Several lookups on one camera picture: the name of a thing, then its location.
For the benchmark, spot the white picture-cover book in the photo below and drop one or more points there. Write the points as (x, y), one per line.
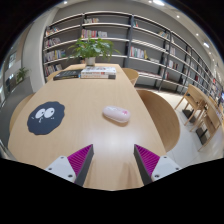
(99, 69)

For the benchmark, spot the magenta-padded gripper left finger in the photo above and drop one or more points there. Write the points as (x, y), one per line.
(63, 166)

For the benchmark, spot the group of wooden frame chairs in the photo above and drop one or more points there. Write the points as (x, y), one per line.
(203, 106)

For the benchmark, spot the small potted plant on ledge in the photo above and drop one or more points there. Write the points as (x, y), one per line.
(22, 74)

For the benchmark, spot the white book red spine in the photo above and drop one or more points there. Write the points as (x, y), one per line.
(98, 76)

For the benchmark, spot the group of ceiling lights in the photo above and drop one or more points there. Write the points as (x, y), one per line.
(158, 2)

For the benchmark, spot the grey bookshelf unit with books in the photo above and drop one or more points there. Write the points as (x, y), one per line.
(150, 40)

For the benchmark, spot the dark round-eyed mouse pad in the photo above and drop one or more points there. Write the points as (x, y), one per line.
(45, 118)

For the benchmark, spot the black book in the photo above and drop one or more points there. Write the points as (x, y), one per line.
(67, 74)

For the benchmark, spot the pink computer mouse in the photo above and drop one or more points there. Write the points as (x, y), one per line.
(116, 114)

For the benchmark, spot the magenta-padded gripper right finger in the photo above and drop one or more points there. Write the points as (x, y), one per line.
(160, 166)

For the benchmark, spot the green potted plant white pot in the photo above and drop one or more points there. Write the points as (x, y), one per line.
(90, 48)

